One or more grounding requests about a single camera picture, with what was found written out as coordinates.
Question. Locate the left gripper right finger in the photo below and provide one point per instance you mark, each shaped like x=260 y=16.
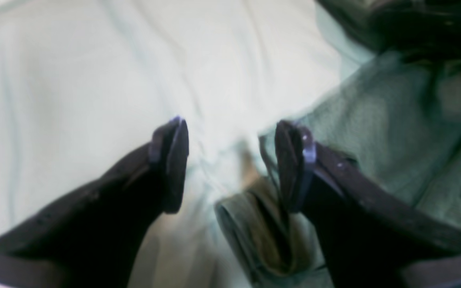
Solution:
x=369 y=238

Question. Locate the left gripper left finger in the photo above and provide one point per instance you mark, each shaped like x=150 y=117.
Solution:
x=90 y=237

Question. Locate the light green table cloth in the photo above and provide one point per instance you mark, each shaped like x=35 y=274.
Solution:
x=83 y=82

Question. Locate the green grey T-shirt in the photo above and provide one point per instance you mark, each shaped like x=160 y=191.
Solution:
x=397 y=120

